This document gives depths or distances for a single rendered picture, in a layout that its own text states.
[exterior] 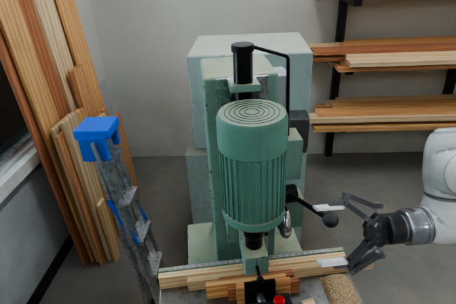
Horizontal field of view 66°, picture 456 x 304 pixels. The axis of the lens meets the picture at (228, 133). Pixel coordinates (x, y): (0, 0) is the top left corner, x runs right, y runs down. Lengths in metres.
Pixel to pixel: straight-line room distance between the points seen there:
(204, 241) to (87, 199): 1.06
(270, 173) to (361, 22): 2.52
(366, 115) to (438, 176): 2.12
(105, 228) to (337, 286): 1.64
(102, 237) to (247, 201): 1.75
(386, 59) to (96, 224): 2.32
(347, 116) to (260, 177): 2.19
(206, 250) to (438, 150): 0.90
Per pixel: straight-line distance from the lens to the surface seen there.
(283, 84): 1.14
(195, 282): 1.18
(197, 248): 1.46
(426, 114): 3.22
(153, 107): 3.44
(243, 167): 0.84
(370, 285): 2.48
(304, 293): 1.20
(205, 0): 3.10
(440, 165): 0.94
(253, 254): 1.08
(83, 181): 2.29
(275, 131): 0.80
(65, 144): 2.18
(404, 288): 2.53
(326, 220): 0.81
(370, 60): 2.83
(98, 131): 1.65
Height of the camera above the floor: 1.83
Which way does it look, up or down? 27 degrees down
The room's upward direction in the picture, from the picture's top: 3 degrees counter-clockwise
